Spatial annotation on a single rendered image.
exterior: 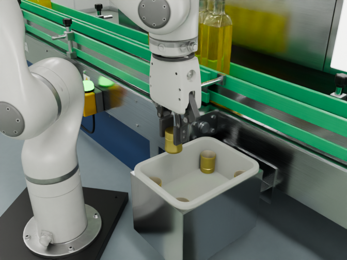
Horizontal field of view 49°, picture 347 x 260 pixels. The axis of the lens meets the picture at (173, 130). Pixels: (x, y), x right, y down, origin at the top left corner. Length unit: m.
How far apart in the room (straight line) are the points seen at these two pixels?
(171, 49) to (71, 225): 0.50
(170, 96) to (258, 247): 0.49
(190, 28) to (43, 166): 0.42
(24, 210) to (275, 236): 0.67
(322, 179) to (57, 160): 0.54
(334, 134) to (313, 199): 0.15
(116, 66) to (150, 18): 0.60
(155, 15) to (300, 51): 0.51
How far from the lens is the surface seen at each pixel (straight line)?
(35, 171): 0.86
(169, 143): 0.74
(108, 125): 1.29
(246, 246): 1.01
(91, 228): 1.01
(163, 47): 0.64
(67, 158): 0.86
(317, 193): 0.84
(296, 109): 0.82
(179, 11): 0.56
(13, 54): 0.76
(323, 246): 1.06
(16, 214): 1.12
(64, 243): 0.98
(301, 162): 0.83
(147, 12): 0.56
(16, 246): 1.03
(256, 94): 0.87
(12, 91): 0.74
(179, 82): 0.65
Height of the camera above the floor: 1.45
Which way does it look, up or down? 28 degrees down
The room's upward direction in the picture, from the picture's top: straight up
